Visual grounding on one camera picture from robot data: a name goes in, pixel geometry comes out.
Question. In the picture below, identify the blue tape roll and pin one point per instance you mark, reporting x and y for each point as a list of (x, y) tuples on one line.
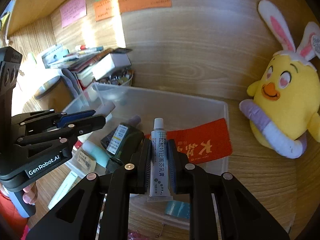
[(178, 209)]

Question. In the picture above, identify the white ointment tube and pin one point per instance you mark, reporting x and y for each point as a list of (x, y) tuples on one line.
[(159, 170)]

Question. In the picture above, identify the clear plastic storage bin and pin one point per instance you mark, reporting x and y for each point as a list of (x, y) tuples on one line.
[(178, 111)]

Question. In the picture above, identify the white cylindrical tube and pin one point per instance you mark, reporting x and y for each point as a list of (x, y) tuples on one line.
[(63, 189)]

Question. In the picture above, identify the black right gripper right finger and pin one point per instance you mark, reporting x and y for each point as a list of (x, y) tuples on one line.
[(178, 174)]

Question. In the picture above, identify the red envelope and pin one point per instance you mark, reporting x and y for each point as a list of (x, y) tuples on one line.
[(204, 143)]

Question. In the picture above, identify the stack of books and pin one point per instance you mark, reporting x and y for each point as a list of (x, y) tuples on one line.
[(88, 65)]

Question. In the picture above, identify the white labelled box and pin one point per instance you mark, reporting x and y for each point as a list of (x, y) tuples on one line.
[(86, 163)]

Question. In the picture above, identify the pink sticky note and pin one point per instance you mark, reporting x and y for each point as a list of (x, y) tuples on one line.
[(72, 11)]

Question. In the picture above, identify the mint green tube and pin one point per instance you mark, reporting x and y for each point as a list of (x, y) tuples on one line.
[(98, 154)]

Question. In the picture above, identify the dark green bottle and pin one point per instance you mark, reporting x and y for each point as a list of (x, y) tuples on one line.
[(122, 143)]

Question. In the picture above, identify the brown mug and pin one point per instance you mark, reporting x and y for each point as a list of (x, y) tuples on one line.
[(54, 94)]

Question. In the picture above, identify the orange sticky note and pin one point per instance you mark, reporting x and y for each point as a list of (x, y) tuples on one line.
[(104, 9)]

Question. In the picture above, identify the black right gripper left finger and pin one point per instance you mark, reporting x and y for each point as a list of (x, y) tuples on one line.
[(142, 161)]

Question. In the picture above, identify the left hand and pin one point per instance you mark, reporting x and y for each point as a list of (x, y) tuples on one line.
[(30, 194)]

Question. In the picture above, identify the yellow chick plush toy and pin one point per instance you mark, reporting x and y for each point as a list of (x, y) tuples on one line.
[(283, 105)]

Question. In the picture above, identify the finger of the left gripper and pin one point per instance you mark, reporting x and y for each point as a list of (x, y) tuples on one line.
[(84, 123), (67, 118)]

